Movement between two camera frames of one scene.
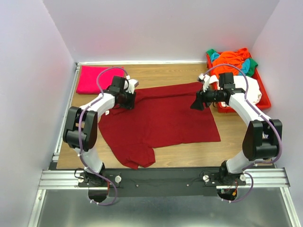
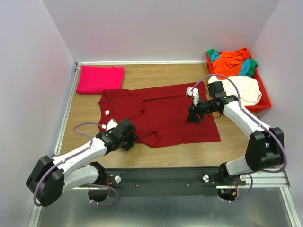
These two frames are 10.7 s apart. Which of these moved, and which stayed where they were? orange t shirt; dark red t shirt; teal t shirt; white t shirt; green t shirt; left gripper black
Moved: left gripper black; dark red t shirt
Stayed: green t shirt; orange t shirt; teal t shirt; white t shirt
